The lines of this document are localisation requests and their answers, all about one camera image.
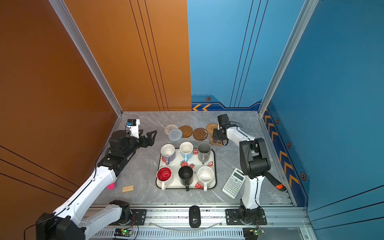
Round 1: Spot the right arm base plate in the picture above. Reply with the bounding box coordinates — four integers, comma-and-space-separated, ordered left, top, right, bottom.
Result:
225, 207, 267, 226

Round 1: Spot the red inside white mug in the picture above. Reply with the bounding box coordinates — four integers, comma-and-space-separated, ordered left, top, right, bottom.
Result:
157, 167, 173, 191

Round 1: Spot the grey woven rope coaster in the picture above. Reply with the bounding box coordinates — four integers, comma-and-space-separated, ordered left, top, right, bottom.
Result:
168, 129, 183, 142

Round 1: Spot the cork paw print coaster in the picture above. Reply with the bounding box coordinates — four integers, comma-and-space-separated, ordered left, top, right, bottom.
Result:
209, 135, 228, 147

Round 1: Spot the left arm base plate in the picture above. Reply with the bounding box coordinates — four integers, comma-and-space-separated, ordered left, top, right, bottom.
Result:
110, 209, 147, 227

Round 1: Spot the multicolour woven rope coaster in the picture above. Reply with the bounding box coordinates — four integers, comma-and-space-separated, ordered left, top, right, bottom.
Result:
165, 124, 179, 136

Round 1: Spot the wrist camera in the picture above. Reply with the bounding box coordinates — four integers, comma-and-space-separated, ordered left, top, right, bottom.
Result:
125, 119, 140, 139
218, 114, 231, 129

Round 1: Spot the scratched brown round coaster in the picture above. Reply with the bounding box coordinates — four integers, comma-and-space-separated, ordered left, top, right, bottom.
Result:
193, 128, 209, 141

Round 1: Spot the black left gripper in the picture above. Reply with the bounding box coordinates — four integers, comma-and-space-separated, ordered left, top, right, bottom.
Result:
122, 129, 157, 160

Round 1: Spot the white scientific calculator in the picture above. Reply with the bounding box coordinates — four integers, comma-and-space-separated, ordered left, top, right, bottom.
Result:
222, 168, 245, 200

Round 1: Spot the white pink plush toy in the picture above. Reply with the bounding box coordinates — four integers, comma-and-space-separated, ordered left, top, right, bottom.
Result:
107, 183, 116, 190

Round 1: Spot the plain brown round coaster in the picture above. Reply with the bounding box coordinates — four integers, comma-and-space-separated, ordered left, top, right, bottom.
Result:
179, 126, 194, 138

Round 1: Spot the small wooden block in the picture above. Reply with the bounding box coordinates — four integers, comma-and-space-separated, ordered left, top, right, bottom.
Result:
122, 185, 134, 193

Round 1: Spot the circuit board right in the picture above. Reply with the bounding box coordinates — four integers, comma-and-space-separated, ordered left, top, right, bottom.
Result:
243, 228, 265, 240

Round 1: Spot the black computer mouse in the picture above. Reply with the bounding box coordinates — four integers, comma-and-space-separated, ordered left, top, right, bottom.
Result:
189, 206, 201, 228

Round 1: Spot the black mug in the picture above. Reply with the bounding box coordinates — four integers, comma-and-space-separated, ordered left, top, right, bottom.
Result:
178, 166, 194, 192

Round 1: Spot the white strawberry serving tray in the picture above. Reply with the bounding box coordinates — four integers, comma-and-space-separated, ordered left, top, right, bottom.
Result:
155, 149, 217, 192

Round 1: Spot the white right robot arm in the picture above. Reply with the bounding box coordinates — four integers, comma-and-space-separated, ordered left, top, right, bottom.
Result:
213, 127, 271, 226

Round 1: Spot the light blue mug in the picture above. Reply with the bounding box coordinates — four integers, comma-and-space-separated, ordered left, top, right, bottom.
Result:
180, 142, 194, 162

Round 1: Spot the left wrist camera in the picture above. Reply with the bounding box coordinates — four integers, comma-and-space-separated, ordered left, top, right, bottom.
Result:
125, 119, 140, 139

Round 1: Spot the aluminium front rail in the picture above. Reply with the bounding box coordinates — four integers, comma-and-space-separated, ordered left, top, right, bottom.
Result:
59, 203, 314, 230

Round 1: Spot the aluminium corner post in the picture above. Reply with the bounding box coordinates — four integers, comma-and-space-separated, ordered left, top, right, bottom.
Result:
49, 0, 123, 116
258, 0, 319, 117

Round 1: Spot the grey mug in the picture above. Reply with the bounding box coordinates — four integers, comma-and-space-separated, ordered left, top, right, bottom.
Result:
198, 143, 211, 165

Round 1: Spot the aluminium corner post left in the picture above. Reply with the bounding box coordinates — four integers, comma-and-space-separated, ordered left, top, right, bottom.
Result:
49, 0, 123, 116

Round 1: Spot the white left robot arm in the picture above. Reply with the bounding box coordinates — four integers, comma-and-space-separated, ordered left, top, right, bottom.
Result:
36, 130, 157, 240

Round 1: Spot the aluminium corner post right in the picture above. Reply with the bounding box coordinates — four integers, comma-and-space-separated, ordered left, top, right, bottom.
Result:
258, 0, 319, 117

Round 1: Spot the green circuit board left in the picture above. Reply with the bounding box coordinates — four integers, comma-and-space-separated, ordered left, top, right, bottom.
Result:
114, 229, 134, 238

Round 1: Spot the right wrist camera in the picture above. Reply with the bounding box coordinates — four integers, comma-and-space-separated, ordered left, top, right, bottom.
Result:
218, 114, 231, 129

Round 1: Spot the black orange utility knife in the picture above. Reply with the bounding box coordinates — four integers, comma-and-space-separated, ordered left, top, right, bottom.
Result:
265, 172, 287, 192

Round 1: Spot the woven rattan round coaster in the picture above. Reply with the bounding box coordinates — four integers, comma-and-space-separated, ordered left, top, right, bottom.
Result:
206, 123, 219, 135

